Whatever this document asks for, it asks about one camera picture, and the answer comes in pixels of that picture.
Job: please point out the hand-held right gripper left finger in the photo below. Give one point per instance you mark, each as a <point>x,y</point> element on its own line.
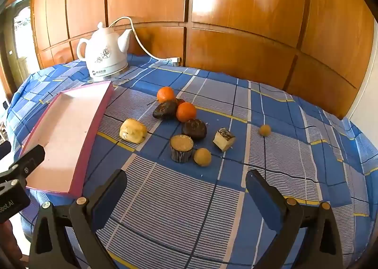
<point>107,201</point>

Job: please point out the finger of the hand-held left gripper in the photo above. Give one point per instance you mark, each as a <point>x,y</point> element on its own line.
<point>4,149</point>
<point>29,158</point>

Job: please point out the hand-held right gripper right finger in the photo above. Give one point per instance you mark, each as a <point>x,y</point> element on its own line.
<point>265,204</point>

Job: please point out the pink-rimmed cardboard tray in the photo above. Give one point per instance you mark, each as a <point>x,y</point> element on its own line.
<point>65,133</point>

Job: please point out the small yellow-green round fruit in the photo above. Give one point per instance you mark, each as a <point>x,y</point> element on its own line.
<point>265,130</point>
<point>202,157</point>

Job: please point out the yellow fruit piece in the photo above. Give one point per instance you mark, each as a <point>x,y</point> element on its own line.
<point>133,131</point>

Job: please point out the round dark brown fruit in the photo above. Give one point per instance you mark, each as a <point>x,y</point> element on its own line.
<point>194,129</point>

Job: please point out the orange mandarin with stem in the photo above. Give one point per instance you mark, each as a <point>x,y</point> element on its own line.
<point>186,112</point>

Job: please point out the red cherry tomato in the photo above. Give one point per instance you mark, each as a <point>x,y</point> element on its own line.
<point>180,101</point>

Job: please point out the blue plaid tablecloth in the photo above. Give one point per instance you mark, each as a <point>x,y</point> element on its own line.
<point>265,168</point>

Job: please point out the wooden glass door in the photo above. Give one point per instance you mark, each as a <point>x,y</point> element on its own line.
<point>22,39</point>

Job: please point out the white ceramic electric kettle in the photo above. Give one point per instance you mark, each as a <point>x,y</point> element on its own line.
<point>103,56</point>

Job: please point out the white power plug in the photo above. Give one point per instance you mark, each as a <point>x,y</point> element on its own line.
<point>174,61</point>

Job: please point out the wooden panelled wardrobe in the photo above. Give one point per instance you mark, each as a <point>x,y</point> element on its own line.
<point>236,21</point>

